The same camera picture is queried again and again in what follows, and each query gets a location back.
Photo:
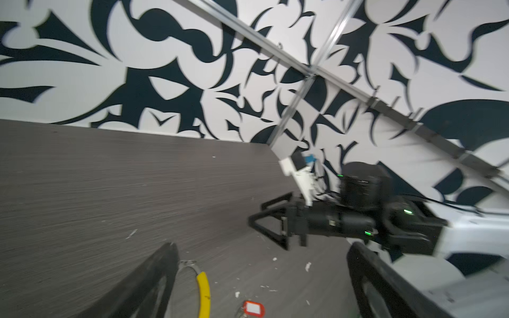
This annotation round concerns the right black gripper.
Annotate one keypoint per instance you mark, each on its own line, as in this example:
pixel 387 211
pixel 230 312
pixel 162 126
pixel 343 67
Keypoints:
pixel 322 218

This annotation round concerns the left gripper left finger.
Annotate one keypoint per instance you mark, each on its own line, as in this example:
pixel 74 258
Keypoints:
pixel 145 292

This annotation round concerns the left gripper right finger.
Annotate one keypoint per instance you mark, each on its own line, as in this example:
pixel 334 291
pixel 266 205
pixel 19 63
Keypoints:
pixel 400 297

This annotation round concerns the metal keyring with yellow tag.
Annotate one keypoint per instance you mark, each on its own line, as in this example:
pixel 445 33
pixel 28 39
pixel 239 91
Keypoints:
pixel 203 287

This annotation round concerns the red key tag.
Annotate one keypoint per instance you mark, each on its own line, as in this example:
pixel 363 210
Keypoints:
pixel 253 309

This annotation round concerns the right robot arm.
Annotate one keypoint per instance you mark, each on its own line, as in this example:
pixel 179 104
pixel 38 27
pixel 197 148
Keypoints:
pixel 366 208

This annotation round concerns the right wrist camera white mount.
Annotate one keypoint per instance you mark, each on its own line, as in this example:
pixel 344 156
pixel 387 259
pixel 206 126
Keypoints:
pixel 298 166

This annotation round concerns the black wall hook rack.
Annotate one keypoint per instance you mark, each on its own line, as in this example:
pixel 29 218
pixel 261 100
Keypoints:
pixel 457 153

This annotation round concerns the aluminium frame crossbar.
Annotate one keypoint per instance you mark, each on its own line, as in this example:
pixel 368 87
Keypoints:
pixel 225 17

